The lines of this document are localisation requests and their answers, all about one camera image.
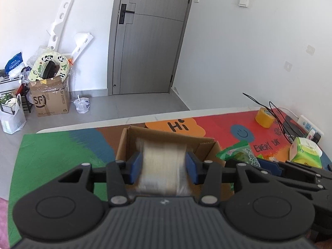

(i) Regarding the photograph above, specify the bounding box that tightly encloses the black plug adapter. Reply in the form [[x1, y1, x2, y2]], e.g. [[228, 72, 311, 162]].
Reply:
[[306, 131, 322, 143]]

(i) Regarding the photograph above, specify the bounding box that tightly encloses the white cable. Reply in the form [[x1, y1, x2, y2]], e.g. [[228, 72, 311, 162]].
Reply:
[[276, 106, 301, 117]]

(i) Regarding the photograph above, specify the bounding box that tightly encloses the blue and white bag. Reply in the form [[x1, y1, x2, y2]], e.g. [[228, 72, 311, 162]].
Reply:
[[5, 52, 26, 79]]

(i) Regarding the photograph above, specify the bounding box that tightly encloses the tall white perforated board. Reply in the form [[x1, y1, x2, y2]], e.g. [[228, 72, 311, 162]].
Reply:
[[46, 0, 74, 51]]

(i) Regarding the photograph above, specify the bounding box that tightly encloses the taped shipping carton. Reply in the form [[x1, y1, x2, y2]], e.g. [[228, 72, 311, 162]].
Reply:
[[28, 77, 70, 117]]

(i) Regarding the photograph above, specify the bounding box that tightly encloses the black object inside ring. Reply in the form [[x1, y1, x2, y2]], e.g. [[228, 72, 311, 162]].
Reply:
[[41, 60, 60, 79]]

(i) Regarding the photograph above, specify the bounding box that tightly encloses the thin black cable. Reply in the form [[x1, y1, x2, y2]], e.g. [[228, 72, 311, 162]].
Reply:
[[242, 93, 296, 144]]

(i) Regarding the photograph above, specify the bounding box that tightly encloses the green snack packet clear window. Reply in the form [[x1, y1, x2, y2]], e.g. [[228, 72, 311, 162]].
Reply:
[[216, 140, 262, 169]]

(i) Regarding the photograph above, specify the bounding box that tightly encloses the black metal rack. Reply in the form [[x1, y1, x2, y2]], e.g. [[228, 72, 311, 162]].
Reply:
[[0, 79, 34, 113]]

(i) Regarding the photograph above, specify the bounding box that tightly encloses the white power strip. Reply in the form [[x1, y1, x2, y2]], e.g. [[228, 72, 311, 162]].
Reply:
[[297, 114, 325, 138]]

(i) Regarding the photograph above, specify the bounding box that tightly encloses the green tissue pack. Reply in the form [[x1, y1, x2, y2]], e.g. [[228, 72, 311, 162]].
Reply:
[[289, 136, 323, 169]]

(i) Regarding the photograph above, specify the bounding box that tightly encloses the grey door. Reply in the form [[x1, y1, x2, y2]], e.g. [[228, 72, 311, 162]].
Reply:
[[107, 0, 198, 95]]

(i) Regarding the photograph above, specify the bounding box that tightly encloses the pink blanket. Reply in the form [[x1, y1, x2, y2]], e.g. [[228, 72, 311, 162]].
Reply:
[[0, 197, 9, 249]]

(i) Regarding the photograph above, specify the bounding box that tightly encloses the translucent white snack packet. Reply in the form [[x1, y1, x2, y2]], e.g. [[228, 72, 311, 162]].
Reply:
[[135, 139, 192, 197]]

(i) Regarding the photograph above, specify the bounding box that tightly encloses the yellow tape roll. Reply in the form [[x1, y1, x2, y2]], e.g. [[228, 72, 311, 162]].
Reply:
[[255, 107, 276, 129]]

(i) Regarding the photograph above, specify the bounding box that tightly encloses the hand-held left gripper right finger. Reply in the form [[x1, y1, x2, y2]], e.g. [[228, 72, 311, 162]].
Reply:
[[185, 152, 271, 206]]

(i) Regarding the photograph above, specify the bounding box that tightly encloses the clear plastic bag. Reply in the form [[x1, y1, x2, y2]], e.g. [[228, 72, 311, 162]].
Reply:
[[73, 95, 91, 114]]

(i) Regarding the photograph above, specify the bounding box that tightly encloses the cardboard box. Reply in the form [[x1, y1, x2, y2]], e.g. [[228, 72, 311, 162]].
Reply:
[[115, 126, 232, 201]]

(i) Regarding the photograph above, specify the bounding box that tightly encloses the panda print padded ring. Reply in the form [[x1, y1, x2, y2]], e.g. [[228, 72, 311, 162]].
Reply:
[[28, 52, 70, 82]]

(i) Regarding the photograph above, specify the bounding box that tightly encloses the black door handle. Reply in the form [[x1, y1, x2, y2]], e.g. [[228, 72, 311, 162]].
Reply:
[[118, 4, 136, 25]]

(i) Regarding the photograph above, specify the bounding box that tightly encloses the white plastic shopping bag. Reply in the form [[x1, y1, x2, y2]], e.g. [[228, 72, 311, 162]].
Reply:
[[0, 93, 27, 135]]

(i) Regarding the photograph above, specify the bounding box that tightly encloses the short white perforated board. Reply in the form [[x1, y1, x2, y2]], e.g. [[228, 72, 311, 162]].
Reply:
[[68, 33, 93, 60]]

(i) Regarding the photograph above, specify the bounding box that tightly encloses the colourful printed table mat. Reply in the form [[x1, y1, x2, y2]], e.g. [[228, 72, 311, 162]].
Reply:
[[8, 110, 325, 242]]

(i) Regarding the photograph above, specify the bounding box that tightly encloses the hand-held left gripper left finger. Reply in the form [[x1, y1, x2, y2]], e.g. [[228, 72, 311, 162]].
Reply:
[[58, 152, 143, 207]]

